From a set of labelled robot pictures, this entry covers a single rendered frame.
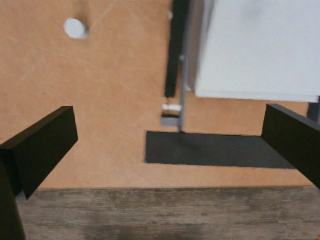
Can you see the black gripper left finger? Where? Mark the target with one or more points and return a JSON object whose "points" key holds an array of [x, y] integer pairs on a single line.
{"points": [[26, 159]]}

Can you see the grey cylinder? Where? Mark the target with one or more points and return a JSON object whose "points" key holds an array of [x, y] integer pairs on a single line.
{"points": [[79, 30]]}

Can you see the black thin rod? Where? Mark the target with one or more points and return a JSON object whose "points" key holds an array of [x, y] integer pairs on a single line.
{"points": [[181, 28]]}

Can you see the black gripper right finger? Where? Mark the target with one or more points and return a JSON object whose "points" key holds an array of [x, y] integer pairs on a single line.
{"points": [[296, 138]]}

